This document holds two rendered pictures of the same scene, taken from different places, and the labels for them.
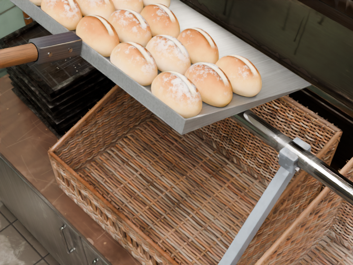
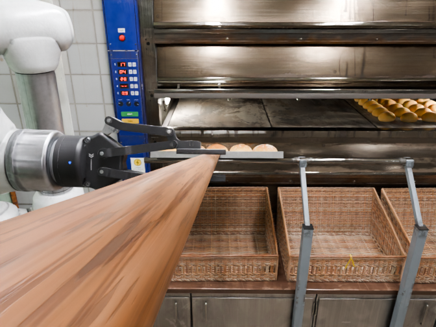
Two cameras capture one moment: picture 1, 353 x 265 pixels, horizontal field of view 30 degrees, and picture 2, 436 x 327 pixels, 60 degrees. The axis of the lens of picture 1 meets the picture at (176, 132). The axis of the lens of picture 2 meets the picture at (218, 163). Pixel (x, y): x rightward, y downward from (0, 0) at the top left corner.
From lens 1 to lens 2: 1.27 m
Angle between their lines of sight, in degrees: 46
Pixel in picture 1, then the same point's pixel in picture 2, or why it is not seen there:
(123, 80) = (248, 154)
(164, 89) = (265, 148)
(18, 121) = not seen: hidden behind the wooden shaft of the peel
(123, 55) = (240, 148)
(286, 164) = (303, 164)
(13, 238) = not seen: outside the picture
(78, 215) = (187, 284)
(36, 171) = not seen: hidden behind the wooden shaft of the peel
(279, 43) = (230, 165)
